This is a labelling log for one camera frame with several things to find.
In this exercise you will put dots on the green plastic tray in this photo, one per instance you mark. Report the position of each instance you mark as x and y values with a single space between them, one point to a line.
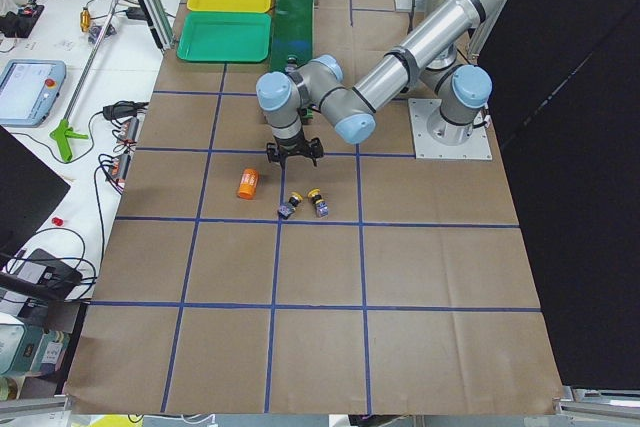
233 37

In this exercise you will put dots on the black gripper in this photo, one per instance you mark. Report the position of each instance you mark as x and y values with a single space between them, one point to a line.
293 142

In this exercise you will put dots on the green handled reach tool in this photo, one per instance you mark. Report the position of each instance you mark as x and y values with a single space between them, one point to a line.
64 131

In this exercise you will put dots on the yellow push button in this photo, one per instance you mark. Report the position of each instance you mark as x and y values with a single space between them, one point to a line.
289 207
319 203

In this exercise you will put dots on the teach pendant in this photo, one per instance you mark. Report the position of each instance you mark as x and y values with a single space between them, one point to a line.
29 89

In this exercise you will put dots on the black monitor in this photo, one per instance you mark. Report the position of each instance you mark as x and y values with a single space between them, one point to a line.
30 192

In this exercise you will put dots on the black power adapter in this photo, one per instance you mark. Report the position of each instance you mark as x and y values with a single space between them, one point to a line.
135 13

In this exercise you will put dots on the orange cylinder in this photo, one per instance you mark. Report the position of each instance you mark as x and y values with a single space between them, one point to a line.
248 184

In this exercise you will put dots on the green conveyor belt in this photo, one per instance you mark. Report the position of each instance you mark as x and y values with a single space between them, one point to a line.
292 35

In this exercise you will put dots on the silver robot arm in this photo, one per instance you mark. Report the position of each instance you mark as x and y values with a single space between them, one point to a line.
427 55

